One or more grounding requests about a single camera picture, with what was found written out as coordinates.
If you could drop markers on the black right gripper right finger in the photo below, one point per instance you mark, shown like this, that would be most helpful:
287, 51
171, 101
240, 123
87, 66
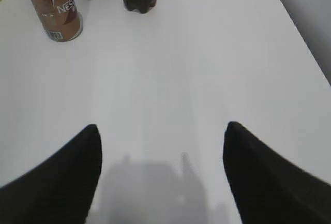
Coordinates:
266, 187

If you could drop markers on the brown coffee drink bottle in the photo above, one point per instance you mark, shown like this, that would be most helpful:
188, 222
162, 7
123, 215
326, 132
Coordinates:
60, 19

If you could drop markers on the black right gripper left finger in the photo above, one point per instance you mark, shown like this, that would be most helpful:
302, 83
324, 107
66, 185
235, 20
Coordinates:
60, 189

